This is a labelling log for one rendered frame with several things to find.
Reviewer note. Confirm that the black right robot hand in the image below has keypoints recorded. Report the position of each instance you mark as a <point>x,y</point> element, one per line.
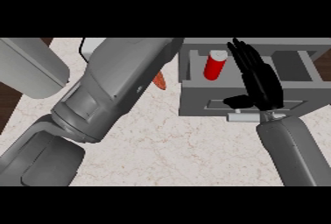
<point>261,78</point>

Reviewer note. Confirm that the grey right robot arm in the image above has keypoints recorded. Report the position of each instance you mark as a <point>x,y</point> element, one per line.
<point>293,151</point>

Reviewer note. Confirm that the grey open drawer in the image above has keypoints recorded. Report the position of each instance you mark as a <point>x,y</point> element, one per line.
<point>302,70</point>

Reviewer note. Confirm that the orange carrot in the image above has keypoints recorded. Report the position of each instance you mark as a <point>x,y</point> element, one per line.
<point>160,81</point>

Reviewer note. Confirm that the red can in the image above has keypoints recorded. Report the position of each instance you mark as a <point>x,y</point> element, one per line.
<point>215,67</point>

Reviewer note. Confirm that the grey cabinet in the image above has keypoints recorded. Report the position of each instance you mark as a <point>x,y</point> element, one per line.
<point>284,43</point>

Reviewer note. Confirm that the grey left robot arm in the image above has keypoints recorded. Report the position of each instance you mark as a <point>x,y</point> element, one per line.
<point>108,87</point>

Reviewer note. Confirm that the grey drawer front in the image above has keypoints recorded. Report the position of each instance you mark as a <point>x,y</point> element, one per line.
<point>194,99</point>

